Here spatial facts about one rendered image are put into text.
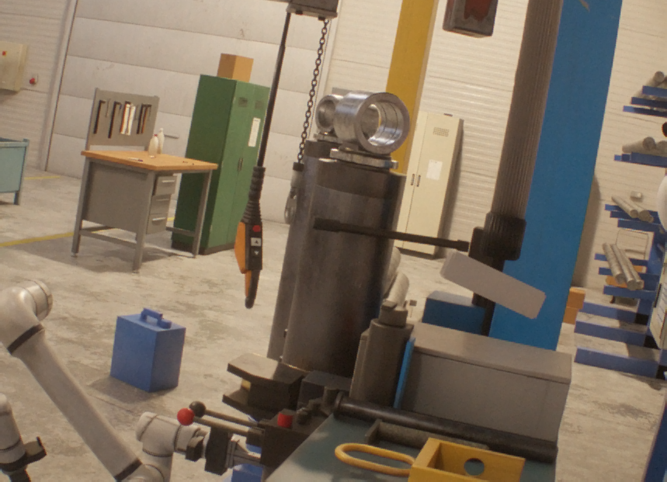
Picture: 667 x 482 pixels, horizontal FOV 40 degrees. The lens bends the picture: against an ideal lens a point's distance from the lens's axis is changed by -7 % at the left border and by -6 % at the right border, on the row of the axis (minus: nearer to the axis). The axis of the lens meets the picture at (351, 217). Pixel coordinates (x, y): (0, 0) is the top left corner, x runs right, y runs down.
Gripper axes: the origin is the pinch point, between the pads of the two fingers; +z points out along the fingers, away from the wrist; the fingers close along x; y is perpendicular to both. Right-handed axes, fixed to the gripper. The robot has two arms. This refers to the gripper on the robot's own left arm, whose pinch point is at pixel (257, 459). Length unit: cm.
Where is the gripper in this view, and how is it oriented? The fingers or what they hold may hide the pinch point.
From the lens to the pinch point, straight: 253.7
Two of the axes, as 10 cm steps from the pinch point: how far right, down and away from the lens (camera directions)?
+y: 2.2, -0.6, 9.7
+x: -1.9, 9.8, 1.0
